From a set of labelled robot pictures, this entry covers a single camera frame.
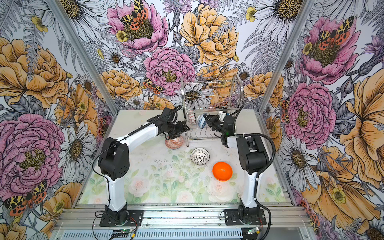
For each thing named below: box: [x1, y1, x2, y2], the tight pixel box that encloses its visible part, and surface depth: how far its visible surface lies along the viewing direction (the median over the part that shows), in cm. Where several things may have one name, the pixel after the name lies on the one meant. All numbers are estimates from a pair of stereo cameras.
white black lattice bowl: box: [190, 147, 210, 166], surface depth 96 cm
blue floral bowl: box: [197, 113, 207, 130], surface depth 97 cm
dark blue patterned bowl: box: [188, 112, 197, 125], surface depth 104 cm
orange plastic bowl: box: [212, 161, 233, 182], surface depth 87 cm
